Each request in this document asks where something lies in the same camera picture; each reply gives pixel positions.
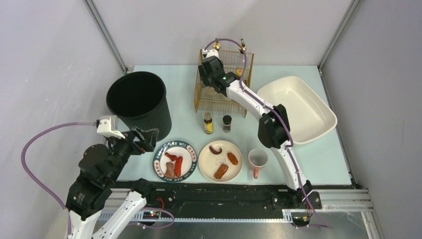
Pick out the clear glass oil bottle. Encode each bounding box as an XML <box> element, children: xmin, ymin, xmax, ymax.
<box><xmin>213</xmin><ymin>40</ymin><xmax>221</xmax><ymax>51</ymax></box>

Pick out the black plastic trash bin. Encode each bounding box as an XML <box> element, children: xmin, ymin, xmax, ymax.
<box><xmin>106</xmin><ymin>71</ymin><xmax>172</xmax><ymax>141</ymax></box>

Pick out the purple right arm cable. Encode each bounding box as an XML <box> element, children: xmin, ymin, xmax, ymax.
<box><xmin>203</xmin><ymin>38</ymin><xmax>332</xmax><ymax>229</ymax></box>

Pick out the red sausage on plate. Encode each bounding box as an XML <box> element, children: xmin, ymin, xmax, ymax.
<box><xmin>175</xmin><ymin>156</ymin><xmax>183</xmax><ymax>177</ymax></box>

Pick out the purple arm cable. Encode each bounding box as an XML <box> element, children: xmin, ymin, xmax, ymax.
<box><xmin>203</xmin><ymin>38</ymin><xmax>332</xmax><ymax>229</ymax></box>
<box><xmin>21</xmin><ymin>122</ymin><xmax>98</xmax><ymax>239</ymax></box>

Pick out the brown meat piece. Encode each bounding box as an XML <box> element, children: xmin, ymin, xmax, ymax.
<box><xmin>165</xmin><ymin>162</ymin><xmax>176</xmax><ymax>179</ymax></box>

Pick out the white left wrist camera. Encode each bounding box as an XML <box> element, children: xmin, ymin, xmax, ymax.
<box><xmin>97</xmin><ymin>115</ymin><xmax>125</xmax><ymax>139</ymax></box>

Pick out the small red food piece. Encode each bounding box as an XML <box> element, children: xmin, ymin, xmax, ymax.
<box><xmin>165</xmin><ymin>152</ymin><xmax>178</xmax><ymax>161</ymax></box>

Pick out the yellow wire basket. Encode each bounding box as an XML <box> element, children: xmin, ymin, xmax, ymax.
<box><xmin>194</xmin><ymin>50</ymin><xmax>254</xmax><ymax>117</ymax></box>

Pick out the orange fried food piece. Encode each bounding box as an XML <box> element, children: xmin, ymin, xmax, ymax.
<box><xmin>227</xmin><ymin>152</ymin><xmax>239</xmax><ymax>165</ymax></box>

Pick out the small black lid spice jar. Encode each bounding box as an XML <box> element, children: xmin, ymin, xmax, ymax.
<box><xmin>222</xmin><ymin>115</ymin><xmax>232</xmax><ymax>133</ymax></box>

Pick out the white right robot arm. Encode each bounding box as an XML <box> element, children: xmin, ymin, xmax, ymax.
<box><xmin>198</xmin><ymin>56</ymin><xmax>313</xmax><ymax>202</ymax></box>

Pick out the cream plate with bear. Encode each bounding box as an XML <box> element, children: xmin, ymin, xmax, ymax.
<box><xmin>198</xmin><ymin>140</ymin><xmax>243</xmax><ymax>183</ymax></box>

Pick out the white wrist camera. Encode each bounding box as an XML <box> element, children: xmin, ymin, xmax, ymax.
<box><xmin>97</xmin><ymin>115</ymin><xmax>125</xmax><ymax>139</ymax></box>
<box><xmin>202</xmin><ymin>49</ymin><xmax>219</xmax><ymax>59</ymax></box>

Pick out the small yellow label bottle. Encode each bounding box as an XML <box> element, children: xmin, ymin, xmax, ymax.
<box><xmin>204</xmin><ymin>112</ymin><xmax>213</xmax><ymax>134</ymax></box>

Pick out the brown sausage piece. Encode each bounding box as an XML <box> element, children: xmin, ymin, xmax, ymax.
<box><xmin>214</xmin><ymin>164</ymin><xmax>229</xmax><ymax>179</ymax></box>

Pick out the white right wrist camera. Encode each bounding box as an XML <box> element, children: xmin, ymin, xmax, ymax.
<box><xmin>202</xmin><ymin>49</ymin><xmax>219</xmax><ymax>59</ymax></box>

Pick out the pink ceramic mug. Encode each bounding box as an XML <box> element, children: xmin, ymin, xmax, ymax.
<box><xmin>248</xmin><ymin>148</ymin><xmax>268</xmax><ymax>179</ymax></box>

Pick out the green rimmed printed plate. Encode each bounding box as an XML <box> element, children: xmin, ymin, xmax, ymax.
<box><xmin>153</xmin><ymin>140</ymin><xmax>198</xmax><ymax>183</ymax></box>

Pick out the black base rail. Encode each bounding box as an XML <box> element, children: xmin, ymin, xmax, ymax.
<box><xmin>147</xmin><ymin>182</ymin><xmax>309</xmax><ymax>221</ymax></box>

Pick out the oil bottle with brown liquid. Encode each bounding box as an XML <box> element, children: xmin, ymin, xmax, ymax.
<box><xmin>239</xmin><ymin>38</ymin><xmax>247</xmax><ymax>55</ymax></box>

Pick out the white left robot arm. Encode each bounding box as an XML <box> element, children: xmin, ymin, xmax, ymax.
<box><xmin>66</xmin><ymin>127</ymin><xmax>159</xmax><ymax>239</ymax></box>

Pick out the purple octopus tentacle piece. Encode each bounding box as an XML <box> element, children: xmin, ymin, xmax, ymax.
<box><xmin>209</xmin><ymin>145</ymin><xmax>222</xmax><ymax>155</ymax></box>

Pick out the white plastic basin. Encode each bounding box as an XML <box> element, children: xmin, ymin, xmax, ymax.
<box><xmin>257</xmin><ymin>76</ymin><xmax>337</xmax><ymax>144</ymax></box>

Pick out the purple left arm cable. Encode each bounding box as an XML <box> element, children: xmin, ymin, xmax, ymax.
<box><xmin>21</xmin><ymin>122</ymin><xmax>98</xmax><ymax>239</ymax></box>

